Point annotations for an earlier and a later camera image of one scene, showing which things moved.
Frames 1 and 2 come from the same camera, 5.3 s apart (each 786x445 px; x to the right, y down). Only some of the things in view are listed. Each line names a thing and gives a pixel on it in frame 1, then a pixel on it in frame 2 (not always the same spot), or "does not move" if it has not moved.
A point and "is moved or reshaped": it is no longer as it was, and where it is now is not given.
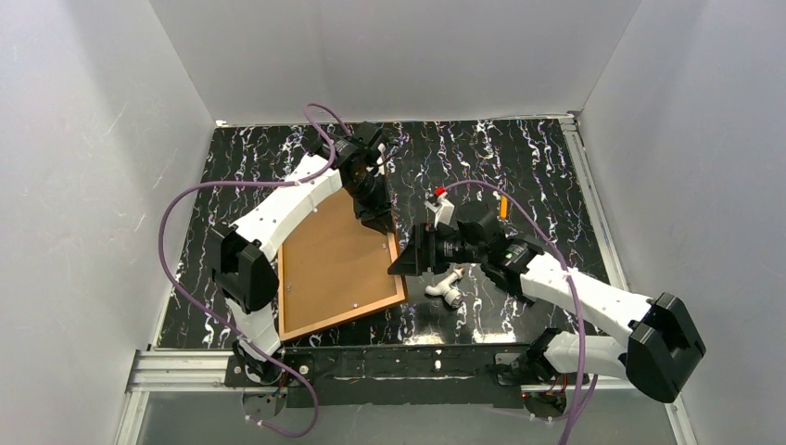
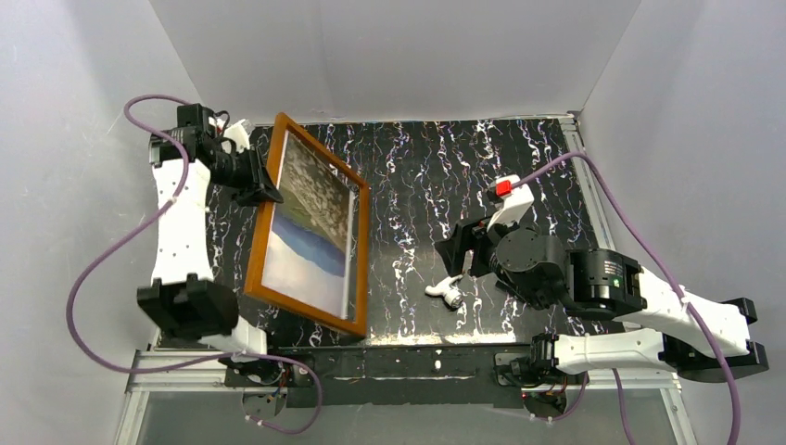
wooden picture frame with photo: [333, 268] is moved or reshaped
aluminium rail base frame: [160, 370] does not move
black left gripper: [373, 208] to [254, 178]
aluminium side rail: [593, 202] does not move
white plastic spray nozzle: [444, 288] does not move
